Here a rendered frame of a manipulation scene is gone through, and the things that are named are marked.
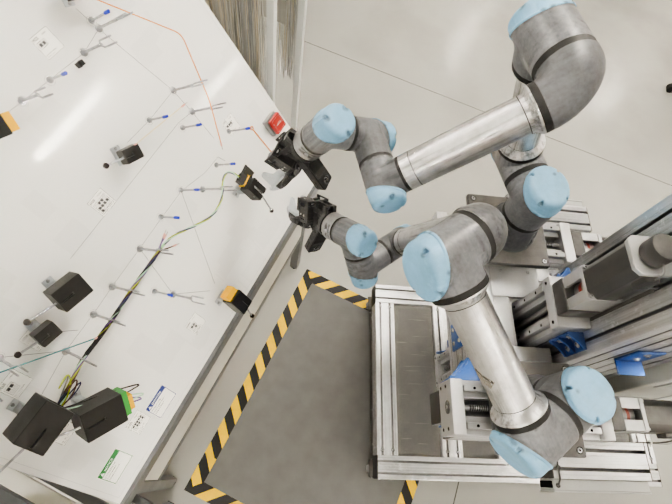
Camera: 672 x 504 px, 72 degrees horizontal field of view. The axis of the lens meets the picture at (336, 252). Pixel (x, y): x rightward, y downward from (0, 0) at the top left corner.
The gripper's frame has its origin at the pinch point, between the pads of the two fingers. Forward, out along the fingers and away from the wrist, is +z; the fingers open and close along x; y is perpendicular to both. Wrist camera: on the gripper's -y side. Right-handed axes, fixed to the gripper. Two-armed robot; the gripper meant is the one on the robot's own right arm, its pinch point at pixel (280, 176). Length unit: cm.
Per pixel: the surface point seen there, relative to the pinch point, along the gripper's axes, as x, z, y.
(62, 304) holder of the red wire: 51, 0, 28
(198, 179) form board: 5.9, 17.7, 16.6
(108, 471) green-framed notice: 82, 25, 0
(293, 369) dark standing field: 33, 102, -70
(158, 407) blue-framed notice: 65, 27, -4
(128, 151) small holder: 15.0, 1.7, 33.8
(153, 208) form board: 20.3, 14.8, 22.8
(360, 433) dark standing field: 48, 83, -105
